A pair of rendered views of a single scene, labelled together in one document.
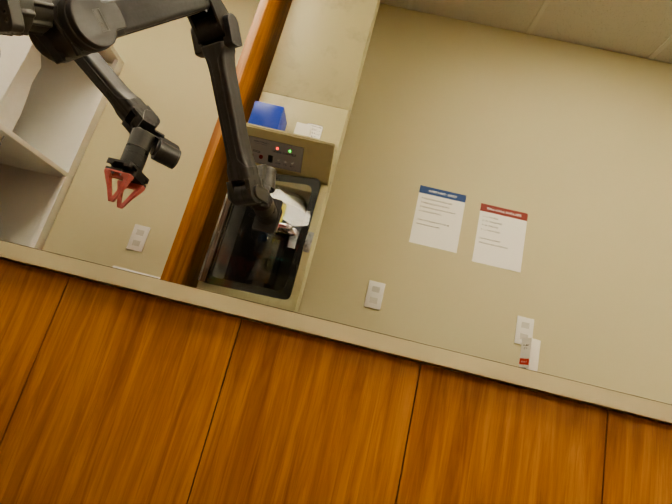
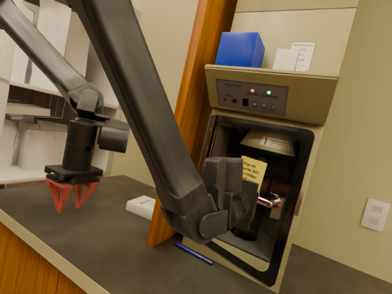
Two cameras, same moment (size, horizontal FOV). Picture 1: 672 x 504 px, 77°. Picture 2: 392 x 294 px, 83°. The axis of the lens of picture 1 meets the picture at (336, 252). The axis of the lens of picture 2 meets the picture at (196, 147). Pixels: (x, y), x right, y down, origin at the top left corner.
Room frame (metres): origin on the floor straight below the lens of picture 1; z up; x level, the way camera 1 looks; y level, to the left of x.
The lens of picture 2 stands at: (0.67, 0.13, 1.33)
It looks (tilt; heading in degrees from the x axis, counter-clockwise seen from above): 5 degrees down; 24
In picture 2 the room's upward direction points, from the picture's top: 13 degrees clockwise
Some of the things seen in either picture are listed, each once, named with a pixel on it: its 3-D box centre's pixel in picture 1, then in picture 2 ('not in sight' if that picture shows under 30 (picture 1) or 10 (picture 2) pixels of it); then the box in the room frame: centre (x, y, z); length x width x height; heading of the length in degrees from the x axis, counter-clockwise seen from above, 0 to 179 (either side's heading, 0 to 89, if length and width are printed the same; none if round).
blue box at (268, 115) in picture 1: (268, 123); (240, 56); (1.28, 0.33, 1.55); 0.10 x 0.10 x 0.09; 87
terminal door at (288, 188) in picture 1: (261, 230); (238, 190); (1.29, 0.25, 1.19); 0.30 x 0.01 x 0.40; 73
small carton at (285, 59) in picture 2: (301, 135); (284, 65); (1.27, 0.21, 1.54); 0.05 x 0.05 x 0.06; 2
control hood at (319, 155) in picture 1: (284, 153); (262, 94); (1.27, 0.24, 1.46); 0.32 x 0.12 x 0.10; 87
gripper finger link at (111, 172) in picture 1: (120, 186); (68, 191); (1.01, 0.56, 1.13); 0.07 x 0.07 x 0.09; 87
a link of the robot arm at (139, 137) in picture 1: (142, 143); (85, 134); (1.02, 0.56, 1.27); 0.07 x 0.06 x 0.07; 131
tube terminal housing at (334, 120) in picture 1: (280, 210); (262, 146); (1.46, 0.23, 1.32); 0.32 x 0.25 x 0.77; 87
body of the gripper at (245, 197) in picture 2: (266, 212); (235, 204); (1.12, 0.22, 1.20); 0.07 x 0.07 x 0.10; 87
